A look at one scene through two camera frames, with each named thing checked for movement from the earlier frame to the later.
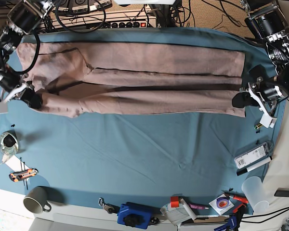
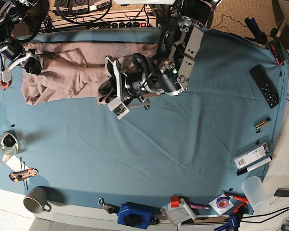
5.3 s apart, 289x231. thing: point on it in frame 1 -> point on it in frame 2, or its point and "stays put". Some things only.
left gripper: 14,87 -> 12,53
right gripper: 266,95 -> 129,89
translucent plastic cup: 253,188 stays put
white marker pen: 246,170 stays put
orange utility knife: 16,176 stays put
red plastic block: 174,201 stays put
